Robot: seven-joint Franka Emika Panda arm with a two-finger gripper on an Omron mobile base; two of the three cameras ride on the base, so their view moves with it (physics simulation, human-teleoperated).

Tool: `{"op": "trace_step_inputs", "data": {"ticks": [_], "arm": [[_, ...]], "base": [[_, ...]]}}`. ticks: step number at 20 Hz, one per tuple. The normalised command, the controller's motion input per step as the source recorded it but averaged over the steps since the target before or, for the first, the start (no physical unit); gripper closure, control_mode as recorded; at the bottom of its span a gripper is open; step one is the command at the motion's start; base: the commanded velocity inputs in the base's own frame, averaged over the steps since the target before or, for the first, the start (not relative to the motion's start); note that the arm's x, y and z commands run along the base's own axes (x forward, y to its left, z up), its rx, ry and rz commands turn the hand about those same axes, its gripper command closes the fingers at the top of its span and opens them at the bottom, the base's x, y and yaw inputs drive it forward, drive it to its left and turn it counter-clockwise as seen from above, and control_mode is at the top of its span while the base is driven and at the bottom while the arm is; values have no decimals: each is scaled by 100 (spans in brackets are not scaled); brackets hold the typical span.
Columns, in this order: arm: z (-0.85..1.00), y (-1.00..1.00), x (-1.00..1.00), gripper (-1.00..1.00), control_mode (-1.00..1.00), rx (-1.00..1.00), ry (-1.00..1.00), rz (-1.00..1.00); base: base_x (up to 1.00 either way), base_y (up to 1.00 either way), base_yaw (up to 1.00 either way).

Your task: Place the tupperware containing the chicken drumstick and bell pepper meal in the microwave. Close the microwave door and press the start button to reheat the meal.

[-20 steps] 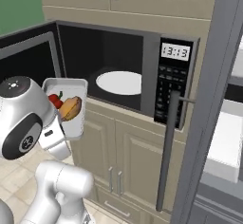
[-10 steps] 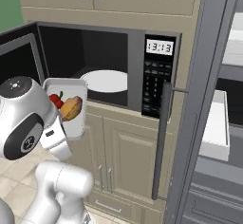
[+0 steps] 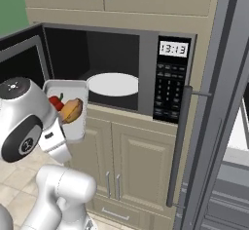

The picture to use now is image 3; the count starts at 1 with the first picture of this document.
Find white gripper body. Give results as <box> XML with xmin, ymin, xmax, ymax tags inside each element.
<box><xmin>48</xmin><ymin>119</ymin><xmax>73</xmax><ymax>164</ymax></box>

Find clear white tupperware container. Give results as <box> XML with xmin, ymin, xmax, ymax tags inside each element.
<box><xmin>43</xmin><ymin>79</ymin><xmax>89</xmax><ymax>143</ymax></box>

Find beige lower cupboard door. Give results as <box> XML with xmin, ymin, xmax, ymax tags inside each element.
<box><xmin>111</xmin><ymin>121</ymin><xmax>178</xmax><ymax>212</ymax></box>
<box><xmin>64</xmin><ymin>114</ymin><xmax>113</xmax><ymax>200</ymax></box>

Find red bell pepper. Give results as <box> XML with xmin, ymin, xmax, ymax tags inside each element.
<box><xmin>48</xmin><ymin>93</ymin><xmax>65</xmax><ymax>112</ymax></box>

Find white microwave turntable plate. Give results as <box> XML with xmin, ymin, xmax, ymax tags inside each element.
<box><xmin>86</xmin><ymin>72</ymin><xmax>140</xmax><ymax>97</ymax></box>

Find black microwave door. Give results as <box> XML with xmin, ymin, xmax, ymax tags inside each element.
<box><xmin>0</xmin><ymin>23</ymin><xmax>55</xmax><ymax>91</ymax></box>

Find black and grey microwave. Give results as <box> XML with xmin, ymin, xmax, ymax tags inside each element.
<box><xmin>41</xmin><ymin>22</ymin><xmax>197</xmax><ymax>125</ymax></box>

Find beige drawer front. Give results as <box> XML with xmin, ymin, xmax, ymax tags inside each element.
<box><xmin>88</xmin><ymin>194</ymin><xmax>154</xmax><ymax>230</ymax></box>

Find grey fridge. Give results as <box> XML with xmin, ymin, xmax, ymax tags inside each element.
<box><xmin>172</xmin><ymin>0</ymin><xmax>249</xmax><ymax>230</ymax></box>

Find grey lower cupboard handle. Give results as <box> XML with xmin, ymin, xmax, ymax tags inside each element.
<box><xmin>115</xmin><ymin>173</ymin><xmax>123</xmax><ymax>202</ymax></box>
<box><xmin>105</xmin><ymin>171</ymin><xmax>112</xmax><ymax>200</ymax></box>

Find grey drawer handle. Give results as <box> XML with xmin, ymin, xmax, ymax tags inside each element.
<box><xmin>100</xmin><ymin>207</ymin><xmax>131</xmax><ymax>221</ymax></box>

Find dark grey fridge handle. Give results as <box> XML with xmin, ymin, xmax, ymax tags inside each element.
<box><xmin>165</xmin><ymin>85</ymin><xmax>213</xmax><ymax>209</ymax></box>

